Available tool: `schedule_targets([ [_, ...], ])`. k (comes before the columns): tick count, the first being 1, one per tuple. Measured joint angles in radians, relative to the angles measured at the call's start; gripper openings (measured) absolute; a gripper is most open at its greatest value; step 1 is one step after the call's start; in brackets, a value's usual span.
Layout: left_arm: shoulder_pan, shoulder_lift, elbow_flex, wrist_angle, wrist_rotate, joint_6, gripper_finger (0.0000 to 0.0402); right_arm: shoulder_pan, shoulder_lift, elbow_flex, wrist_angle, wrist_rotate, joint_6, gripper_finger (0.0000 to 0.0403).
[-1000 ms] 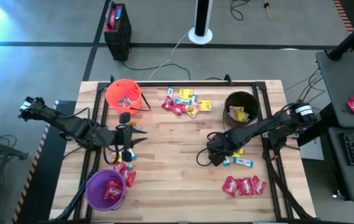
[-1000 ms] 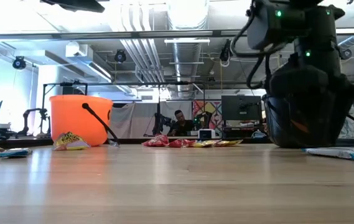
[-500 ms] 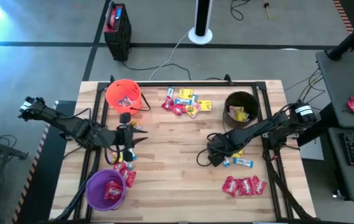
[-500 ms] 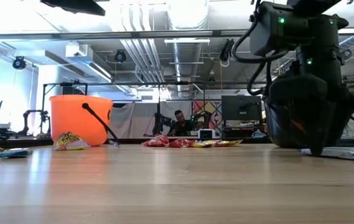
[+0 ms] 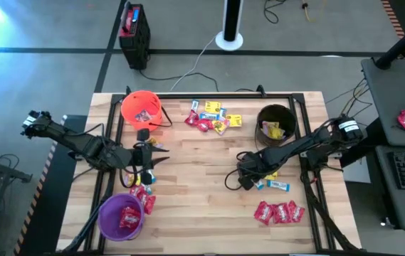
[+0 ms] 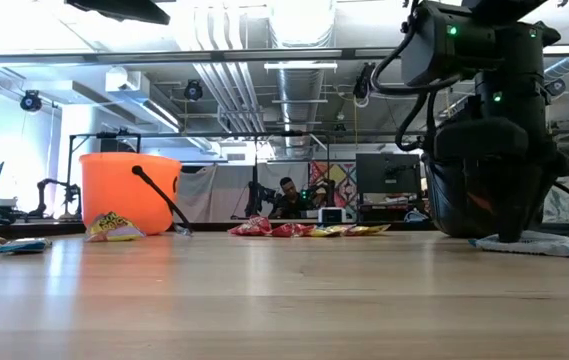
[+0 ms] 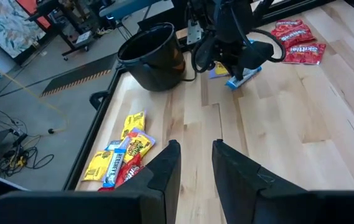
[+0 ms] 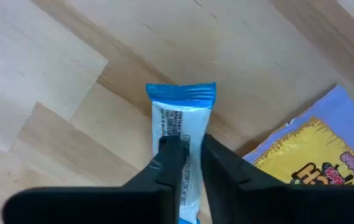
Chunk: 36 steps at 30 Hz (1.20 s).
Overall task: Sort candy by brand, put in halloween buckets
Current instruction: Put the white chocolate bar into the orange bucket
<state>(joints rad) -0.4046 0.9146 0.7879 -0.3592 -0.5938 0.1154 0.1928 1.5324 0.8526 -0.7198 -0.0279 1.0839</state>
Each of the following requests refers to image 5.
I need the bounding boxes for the grey side desk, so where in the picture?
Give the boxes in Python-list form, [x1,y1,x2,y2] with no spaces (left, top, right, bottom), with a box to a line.
[340,56,405,233]

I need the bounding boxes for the orange halloween bucket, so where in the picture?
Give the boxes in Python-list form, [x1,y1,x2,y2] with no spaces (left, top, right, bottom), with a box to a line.
[120,90,173,132]

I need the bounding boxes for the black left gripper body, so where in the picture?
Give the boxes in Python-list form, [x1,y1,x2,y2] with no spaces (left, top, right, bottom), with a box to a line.
[116,146,142,171]

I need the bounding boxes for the white base black pole stand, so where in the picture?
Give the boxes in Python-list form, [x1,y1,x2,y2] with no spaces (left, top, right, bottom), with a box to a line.
[214,0,245,52]

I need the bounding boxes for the floor cable bundle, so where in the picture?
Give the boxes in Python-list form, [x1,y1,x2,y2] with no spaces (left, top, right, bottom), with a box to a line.
[325,77,378,129]

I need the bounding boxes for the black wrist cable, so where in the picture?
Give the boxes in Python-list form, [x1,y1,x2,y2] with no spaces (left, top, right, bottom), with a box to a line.
[119,167,138,189]
[224,167,248,191]

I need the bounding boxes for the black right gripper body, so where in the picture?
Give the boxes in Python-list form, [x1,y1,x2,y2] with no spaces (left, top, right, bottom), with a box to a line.
[236,151,270,178]

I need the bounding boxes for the yellow floor cable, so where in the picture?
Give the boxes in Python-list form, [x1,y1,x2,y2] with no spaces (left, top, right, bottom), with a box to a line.
[300,0,328,22]

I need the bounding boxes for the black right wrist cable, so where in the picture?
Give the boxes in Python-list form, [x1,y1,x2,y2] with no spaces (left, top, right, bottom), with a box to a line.
[224,167,248,191]

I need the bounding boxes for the black floor cable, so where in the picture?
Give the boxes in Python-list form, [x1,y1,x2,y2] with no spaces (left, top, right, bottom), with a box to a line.
[263,0,289,25]
[139,68,221,92]

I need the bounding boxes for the white floor cable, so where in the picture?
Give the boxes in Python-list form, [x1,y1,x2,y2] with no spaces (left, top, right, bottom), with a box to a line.
[169,34,219,92]

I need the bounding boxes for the purple halloween bucket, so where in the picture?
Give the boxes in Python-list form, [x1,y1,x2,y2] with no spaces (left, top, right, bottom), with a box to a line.
[97,193,147,242]

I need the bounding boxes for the yellow candy pack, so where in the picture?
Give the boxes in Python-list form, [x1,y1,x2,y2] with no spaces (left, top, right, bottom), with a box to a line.
[261,120,280,134]
[204,100,222,114]
[226,114,243,129]

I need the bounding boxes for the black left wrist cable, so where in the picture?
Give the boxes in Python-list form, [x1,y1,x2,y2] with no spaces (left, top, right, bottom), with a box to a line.
[119,167,138,189]

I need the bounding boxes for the black diagonal pole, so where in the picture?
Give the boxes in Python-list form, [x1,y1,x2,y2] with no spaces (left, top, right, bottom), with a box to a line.
[374,16,405,70]

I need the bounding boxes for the black crate with red box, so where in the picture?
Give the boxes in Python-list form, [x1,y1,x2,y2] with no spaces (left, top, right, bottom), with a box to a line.
[118,1,152,71]

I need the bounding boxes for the black jack-o-lantern bucket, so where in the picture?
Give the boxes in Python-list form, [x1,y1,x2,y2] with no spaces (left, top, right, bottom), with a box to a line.
[254,103,298,149]

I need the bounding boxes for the black floor stand legs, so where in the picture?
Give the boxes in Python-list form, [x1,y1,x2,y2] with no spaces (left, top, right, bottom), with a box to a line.
[0,142,34,250]

